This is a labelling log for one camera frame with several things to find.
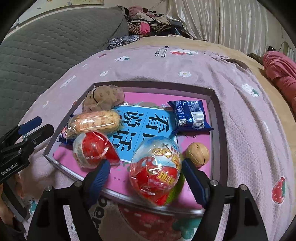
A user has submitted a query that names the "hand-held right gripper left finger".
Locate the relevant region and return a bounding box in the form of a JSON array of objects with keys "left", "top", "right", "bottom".
[{"left": 28, "top": 159, "right": 111, "bottom": 241}]

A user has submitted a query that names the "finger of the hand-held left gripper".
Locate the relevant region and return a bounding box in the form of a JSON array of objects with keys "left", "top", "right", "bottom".
[
  {"left": 0, "top": 116, "right": 43, "bottom": 144},
  {"left": 14, "top": 123, "right": 55, "bottom": 151}
]

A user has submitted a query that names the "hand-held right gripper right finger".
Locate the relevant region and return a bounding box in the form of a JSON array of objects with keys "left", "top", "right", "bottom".
[{"left": 181, "top": 159, "right": 269, "bottom": 241}]

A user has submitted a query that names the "small dark blue snack packet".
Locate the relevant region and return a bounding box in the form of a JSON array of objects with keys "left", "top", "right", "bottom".
[{"left": 59, "top": 126, "right": 77, "bottom": 145}]

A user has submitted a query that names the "green fuzzy hair ring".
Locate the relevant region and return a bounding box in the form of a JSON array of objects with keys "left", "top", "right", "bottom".
[{"left": 165, "top": 178, "right": 185, "bottom": 204}]

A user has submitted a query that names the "red blue toy egg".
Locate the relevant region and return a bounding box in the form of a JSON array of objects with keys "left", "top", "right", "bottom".
[
  {"left": 72, "top": 130, "right": 121, "bottom": 169},
  {"left": 129, "top": 137, "right": 184, "bottom": 207}
]

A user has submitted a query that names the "walnut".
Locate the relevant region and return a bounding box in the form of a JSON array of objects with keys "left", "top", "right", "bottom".
[{"left": 186, "top": 142, "right": 210, "bottom": 168}]

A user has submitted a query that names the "shallow grey cardboard box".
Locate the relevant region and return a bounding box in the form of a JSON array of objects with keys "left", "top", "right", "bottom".
[{"left": 43, "top": 81, "right": 220, "bottom": 217}]

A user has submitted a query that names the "yellow snack packet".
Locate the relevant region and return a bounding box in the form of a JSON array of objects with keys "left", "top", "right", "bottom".
[{"left": 67, "top": 110, "right": 124, "bottom": 139}]

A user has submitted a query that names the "brown plush toy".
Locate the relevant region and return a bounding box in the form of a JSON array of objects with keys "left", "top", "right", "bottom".
[{"left": 83, "top": 85, "right": 125, "bottom": 113}]

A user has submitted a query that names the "blue biscuit packet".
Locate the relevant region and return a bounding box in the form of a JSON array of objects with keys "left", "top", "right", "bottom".
[{"left": 166, "top": 100, "right": 214, "bottom": 136}]

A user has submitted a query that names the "lilac strawberry print blanket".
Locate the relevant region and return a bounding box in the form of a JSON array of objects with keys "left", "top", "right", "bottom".
[{"left": 14, "top": 45, "right": 293, "bottom": 241}]

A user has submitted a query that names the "grey quilted headboard cover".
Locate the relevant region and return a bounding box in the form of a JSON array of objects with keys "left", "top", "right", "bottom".
[{"left": 0, "top": 6, "right": 129, "bottom": 137}]

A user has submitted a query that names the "blue patterned cloth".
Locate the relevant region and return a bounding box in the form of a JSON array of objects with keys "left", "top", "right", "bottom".
[{"left": 107, "top": 35, "right": 140, "bottom": 50}]

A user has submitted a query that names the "tan bed sheet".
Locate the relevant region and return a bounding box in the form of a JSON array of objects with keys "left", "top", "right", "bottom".
[{"left": 136, "top": 35, "right": 296, "bottom": 176}]

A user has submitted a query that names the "pink quilt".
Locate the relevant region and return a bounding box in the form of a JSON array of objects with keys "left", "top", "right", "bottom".
[{"left": 262, "top": 51, "right": 296, "bottom": 114}]

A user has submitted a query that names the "pile of clothes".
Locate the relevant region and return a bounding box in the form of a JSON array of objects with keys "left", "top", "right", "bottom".
[{"left": 124, "top": 6, "right": 197, "bottom": 39}]

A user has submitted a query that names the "cream pleated curtain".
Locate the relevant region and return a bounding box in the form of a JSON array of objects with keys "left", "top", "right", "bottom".
[
  {"left": 217, "top": 0, "right": 285, "bottom": 56},
  {"left": 166, "top": 0, "right": 220, "bottom": 43}
]

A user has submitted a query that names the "floral wall painting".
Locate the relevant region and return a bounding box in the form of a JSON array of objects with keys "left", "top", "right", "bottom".
[{"left": 46, "top": 0, "right": 104, "bottom": 6}]

